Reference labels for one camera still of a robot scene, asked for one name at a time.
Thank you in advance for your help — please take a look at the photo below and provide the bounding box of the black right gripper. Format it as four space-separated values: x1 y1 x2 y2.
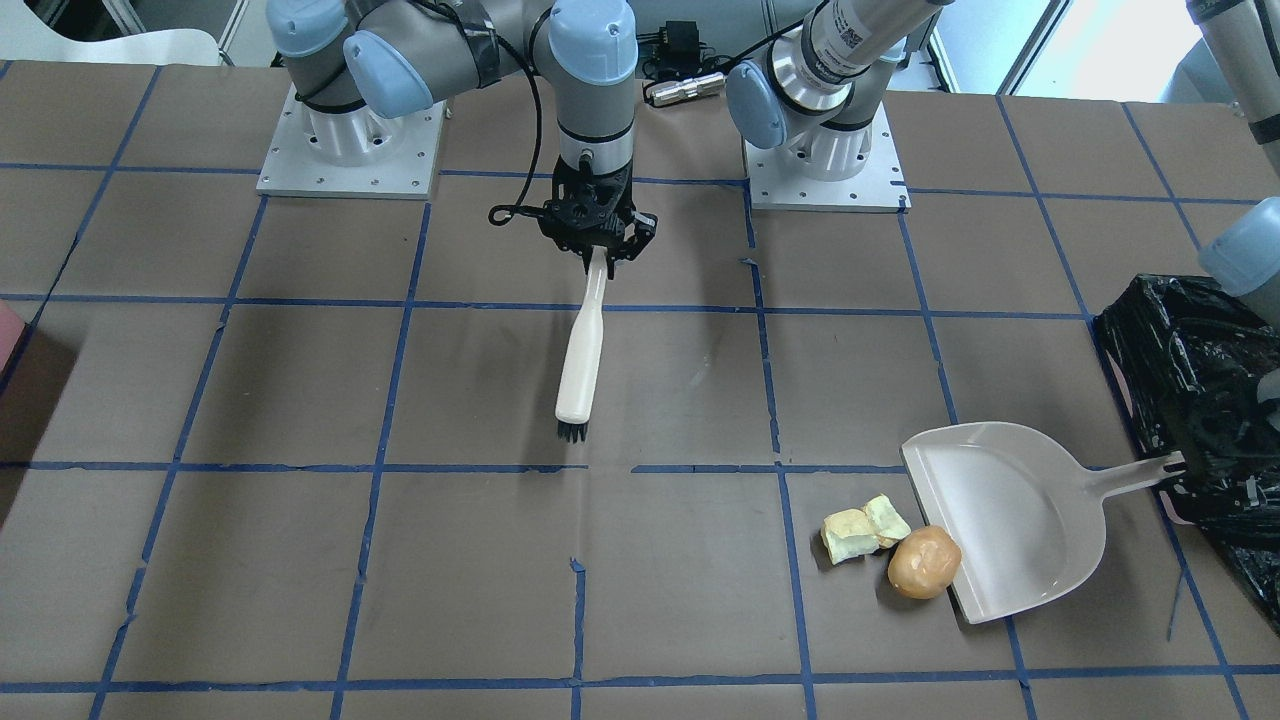
538 160 658 281

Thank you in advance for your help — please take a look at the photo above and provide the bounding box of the white hand brush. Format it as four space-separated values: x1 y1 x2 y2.
556 249 608 445

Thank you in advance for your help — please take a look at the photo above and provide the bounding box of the yellow sponge piece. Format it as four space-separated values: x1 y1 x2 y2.
861 495 913 550
820 509 881 565

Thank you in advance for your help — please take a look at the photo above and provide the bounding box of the brown potato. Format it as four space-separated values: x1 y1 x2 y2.
887 525 964 600

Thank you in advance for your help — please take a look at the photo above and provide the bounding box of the white plastic dustpan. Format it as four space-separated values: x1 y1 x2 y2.
901 421 1187 624

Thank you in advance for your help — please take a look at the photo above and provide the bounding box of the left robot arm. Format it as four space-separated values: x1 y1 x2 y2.
724 1 1277 210

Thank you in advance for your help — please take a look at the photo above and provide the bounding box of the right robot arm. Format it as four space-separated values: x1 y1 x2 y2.
259 1 657 270

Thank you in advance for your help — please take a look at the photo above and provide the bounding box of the pink plastic bin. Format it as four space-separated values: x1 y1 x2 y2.
1 300 29 378

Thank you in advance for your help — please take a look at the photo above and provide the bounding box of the black trash bag bin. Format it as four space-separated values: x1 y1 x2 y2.
1093 274 1279 625

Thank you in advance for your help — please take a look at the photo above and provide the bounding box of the silver metal connector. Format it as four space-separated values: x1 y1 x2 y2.
644 72 726 108

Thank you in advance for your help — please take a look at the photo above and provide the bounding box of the black power adapter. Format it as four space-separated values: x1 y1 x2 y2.
653 20 703 64

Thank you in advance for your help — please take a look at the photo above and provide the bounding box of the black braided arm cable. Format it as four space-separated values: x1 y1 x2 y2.
488 0 547 225

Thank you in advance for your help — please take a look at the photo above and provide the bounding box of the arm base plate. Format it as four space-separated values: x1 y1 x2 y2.
742 106 913 213
256 87 448 201

